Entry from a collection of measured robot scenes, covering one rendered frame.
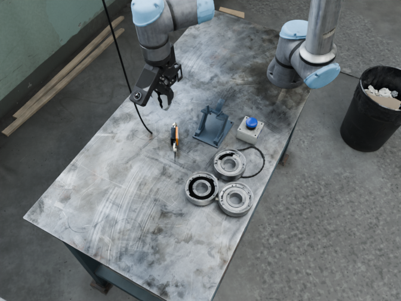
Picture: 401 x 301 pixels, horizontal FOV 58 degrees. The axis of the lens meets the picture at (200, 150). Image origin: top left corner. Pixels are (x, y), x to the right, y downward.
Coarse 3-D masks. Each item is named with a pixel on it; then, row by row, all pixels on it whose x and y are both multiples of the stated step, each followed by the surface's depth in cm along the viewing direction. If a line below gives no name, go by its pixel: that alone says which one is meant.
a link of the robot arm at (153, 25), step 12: (132, 0) 82; (144, 0) 81; (156, 0) 81; (132, 12) 82; (144, 12) 80; (156, 12) 81; (168, 12) 83; (144, 24) 82; (156, 24) 83; (168, 24) 84; (144, 36) 85; (156, 36) 86; (168, 36) 90
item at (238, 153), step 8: (224, 152) 118; (240, 152) 117; (216, 160) 117; (224, 160) 116; (232, 160) 117; (216, 168) 113; (224, 168) 115; (232, 168) 115; (224, 176) 113; (232, 176) 112; (240, 176) 114
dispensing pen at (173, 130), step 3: (174, 123) 125; (174, 126) 125; (171, 129) 122; (174, 129) 122; (171, 132) 121; (174, 132) 121; (171, 135) 120; (174, 135) 120; (171, 138) 120; (174, 138) 120; (171, 141) 121; (174, 141) 121; (171, 144) 122; (174, 144) 120; (174, 147) 119; (174, 150) 119; (174, 153) 118; (174, 156) 118; (174, 159) 117
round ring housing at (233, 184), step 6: (228, 186) 111; (234, 186) 111; (240, 186) 111; (246, 186) 110; (222, 192) 110; (234, 192) 110; (240, 192) 110; (246, 192) 110; (252, 192) 109; (228, 198) 109; (240, 198) 111; (252, 198) 108; (222, 204) 106; (234, 204) 108; (240, 204) 108; (228, 210) 105; (240, 210) 106; (246, 210) 105; (234, 216) 108
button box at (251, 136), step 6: (240, 126) 123; (246, 126) 122; (258, 126) 123; (240, 132) 122; (246, 132) 121; (252, 132) 121; (258, 132) 121; (240, 138) 124; (246, 138) 123; (252, 138) 121; (252, 144) 124
